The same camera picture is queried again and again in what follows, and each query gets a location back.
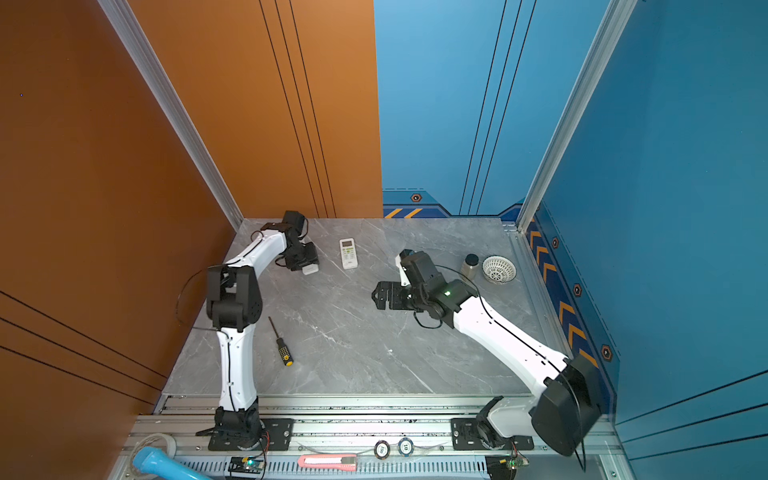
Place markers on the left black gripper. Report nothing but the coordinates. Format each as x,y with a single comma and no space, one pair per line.
313,257

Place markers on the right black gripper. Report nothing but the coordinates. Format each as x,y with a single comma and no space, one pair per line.
395,288

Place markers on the black yellow screwdriver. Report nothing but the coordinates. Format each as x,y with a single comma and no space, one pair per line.
283,349

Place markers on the white remote control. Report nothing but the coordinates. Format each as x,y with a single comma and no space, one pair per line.
348,253
310,269

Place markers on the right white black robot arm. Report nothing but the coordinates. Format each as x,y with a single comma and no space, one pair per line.
565,395

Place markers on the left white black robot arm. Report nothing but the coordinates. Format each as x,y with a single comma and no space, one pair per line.
234,305

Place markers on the glass jar black lid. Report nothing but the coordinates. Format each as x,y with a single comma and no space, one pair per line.
470,266

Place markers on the white mesh basket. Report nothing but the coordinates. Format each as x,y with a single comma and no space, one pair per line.
498,269

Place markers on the blue round badge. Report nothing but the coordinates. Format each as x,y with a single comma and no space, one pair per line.
405,447

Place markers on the black round badge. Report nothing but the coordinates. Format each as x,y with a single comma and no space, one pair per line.
382,450

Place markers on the pink utility knife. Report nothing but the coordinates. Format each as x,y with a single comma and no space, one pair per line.
339,462

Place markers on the small circuit board right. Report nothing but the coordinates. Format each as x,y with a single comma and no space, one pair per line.
514,463

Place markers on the green circuit board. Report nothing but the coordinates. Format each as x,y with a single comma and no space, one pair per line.
248,466

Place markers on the white tape roll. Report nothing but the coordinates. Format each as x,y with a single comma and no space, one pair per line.
164,442

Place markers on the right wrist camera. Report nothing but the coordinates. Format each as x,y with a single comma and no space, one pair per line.
404,280

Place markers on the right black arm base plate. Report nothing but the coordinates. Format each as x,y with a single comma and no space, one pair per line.
472,434

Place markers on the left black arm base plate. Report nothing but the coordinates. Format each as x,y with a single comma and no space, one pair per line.
276,435

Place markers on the blue cylinder handle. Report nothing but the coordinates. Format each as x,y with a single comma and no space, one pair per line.
153,461

